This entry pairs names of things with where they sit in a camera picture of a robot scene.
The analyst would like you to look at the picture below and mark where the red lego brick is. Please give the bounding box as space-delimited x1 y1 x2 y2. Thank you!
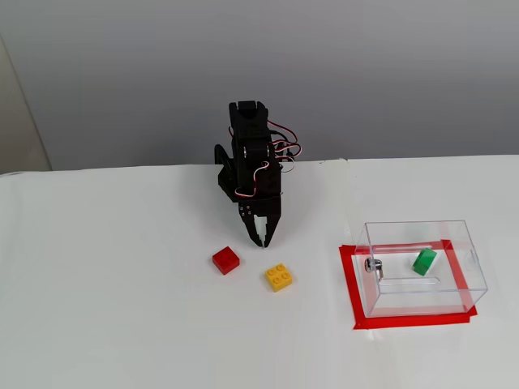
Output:
212 246 241 276

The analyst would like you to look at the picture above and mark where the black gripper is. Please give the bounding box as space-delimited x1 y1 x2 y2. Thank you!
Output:
234 161 284 248

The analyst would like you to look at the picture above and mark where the silver cam lock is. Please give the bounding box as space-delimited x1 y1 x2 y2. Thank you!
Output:
364 258 387 282

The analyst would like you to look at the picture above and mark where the transparent acrylic box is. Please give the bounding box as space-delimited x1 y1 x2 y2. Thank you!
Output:
354 220 490 319

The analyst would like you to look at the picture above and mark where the yellow lego brick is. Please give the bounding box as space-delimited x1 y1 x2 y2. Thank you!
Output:
264 263 296 293

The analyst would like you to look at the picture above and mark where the red tape rectangle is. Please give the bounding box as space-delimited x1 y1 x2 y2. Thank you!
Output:
338 238 478 331

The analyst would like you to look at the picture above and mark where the red white servo cable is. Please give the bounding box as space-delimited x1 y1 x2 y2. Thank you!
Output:
268 120 302 160
234 160 271 200
272 139 300 174

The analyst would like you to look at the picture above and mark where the green lego brick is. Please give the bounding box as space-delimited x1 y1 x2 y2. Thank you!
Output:
412 247 438 276

